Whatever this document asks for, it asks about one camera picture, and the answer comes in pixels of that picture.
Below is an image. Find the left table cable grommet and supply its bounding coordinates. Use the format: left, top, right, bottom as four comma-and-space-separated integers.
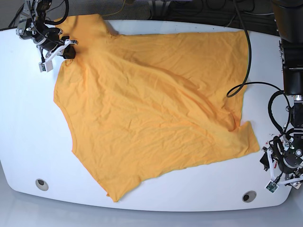
36, 179, 49, 192

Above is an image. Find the orange t-shirt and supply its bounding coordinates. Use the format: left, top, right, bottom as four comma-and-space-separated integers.
53, 14, 259, 202

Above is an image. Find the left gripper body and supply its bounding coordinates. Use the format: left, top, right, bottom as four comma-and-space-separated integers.
262, 136, 303, 188

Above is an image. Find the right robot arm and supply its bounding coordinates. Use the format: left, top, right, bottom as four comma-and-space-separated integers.
16, 0, 78, 63

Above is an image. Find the right table cable grommet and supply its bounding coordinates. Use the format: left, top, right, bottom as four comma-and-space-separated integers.
242, 191, 257, 203

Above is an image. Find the table cable grommet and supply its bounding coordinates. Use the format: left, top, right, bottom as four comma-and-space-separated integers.
242, 191, 257, 203
36, 179, 49, 192

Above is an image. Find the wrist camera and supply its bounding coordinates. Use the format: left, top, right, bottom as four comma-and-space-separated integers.
39, 61, 53, 72
265, 181, 279, 193

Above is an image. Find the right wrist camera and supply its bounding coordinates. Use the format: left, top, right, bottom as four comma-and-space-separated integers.
39, 61, 53, 72

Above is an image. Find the yellow cable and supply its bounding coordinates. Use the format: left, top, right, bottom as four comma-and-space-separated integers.
101, 0, 126, 18

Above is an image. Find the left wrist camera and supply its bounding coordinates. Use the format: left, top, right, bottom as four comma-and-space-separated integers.
265, 181, 279, 193

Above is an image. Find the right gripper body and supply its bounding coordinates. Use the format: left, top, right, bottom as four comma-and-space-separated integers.
36, 36, 78, 62

